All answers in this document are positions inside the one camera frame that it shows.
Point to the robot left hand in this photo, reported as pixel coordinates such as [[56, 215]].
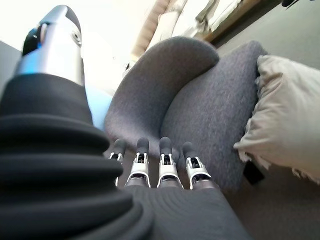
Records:
[[62, 175]]

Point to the white fringed cushion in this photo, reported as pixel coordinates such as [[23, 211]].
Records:
[[287, 112]]

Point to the grey fabric armchair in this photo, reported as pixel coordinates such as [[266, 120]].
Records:
[[200, 107]]

